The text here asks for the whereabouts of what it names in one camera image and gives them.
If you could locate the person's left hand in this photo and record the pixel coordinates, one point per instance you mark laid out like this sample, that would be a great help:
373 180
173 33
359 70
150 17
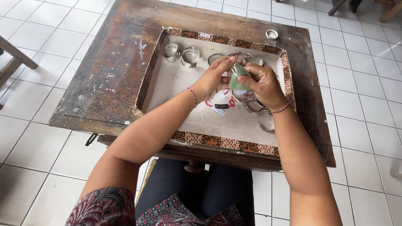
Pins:
209 81

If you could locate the person's right hand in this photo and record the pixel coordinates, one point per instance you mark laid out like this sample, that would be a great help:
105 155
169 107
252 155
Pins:
267 88

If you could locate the thin silver bangle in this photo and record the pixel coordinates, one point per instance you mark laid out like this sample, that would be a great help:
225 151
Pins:
233 69

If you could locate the green polishing cloth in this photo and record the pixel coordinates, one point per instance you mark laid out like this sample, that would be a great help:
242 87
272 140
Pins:
236 82

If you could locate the small white paper tag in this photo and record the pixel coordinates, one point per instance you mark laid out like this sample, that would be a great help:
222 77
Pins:
225 93

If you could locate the braided silver bangle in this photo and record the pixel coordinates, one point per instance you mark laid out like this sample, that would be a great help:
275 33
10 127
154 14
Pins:
211 56

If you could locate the wide open silver cuff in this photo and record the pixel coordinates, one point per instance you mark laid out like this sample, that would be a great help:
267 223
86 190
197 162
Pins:
189 63

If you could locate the black paper tag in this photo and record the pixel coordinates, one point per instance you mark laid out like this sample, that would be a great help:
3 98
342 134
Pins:
221 106

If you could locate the small plain silver bangle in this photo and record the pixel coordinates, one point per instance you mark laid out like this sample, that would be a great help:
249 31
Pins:
259 60

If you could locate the silver bangle with white tag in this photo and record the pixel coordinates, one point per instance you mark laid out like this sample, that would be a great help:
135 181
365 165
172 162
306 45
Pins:
235 97

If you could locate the narrow open silver bangle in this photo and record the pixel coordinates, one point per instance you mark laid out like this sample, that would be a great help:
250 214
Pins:
263 128

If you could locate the wide engraved silver cuff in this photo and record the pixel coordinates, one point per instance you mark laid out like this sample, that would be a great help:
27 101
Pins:
171 56

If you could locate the batik edged cardboard tray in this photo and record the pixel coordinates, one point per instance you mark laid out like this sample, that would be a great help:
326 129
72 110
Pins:
194 125

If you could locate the wooden drawer knob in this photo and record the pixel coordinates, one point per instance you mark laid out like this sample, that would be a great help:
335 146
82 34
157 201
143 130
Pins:
193 167

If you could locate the black trousers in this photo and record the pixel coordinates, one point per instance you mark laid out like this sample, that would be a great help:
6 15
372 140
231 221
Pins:
194 188

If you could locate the wooden furniture leg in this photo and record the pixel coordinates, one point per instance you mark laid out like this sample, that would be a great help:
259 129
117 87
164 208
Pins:
338 7

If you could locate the black object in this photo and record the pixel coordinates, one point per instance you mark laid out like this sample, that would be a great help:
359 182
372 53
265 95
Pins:
356 5

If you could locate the black metal latch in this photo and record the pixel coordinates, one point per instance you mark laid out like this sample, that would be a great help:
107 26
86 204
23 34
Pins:
91 139

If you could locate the light wooden furniture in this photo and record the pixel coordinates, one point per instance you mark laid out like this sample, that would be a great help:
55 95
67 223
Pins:
391 9

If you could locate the patterned batik shirt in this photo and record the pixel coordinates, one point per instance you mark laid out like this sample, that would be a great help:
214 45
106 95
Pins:
103 207

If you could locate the wooden bench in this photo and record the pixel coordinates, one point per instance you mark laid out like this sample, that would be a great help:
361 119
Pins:
15 56

